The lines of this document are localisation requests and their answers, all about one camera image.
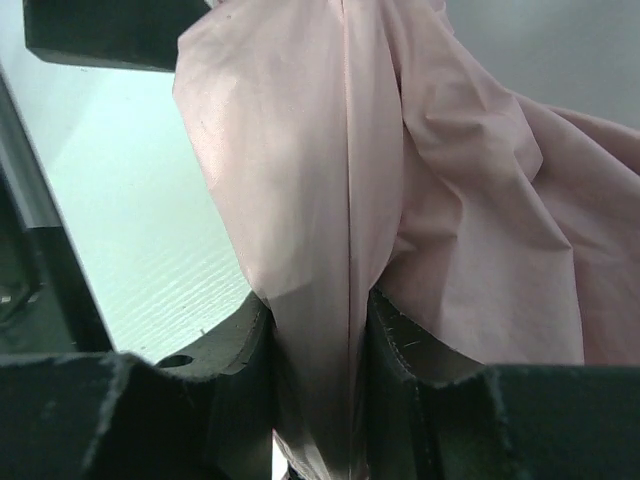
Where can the pink and black folding umbrella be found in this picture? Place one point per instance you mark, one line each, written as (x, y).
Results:
(357, 144)

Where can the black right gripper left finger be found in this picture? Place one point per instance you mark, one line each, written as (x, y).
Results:
(204, 412)

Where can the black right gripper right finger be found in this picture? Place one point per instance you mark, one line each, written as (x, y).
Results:
(432, 413)

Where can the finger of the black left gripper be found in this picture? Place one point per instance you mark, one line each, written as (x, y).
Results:
(121, 34)

